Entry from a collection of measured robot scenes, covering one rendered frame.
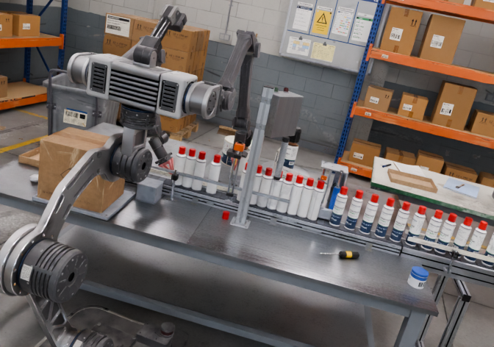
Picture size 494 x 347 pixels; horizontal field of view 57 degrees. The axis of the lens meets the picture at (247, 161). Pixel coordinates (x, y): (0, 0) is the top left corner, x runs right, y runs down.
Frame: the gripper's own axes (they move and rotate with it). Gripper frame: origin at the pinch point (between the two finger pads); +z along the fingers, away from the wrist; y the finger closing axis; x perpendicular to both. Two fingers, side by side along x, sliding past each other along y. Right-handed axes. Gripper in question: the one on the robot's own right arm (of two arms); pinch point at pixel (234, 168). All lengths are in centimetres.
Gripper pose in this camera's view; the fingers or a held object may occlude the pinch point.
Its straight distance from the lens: 236.7
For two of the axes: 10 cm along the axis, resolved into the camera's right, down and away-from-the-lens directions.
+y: -9.7, -2.3, 1.2
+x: -1.9, 2.9, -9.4
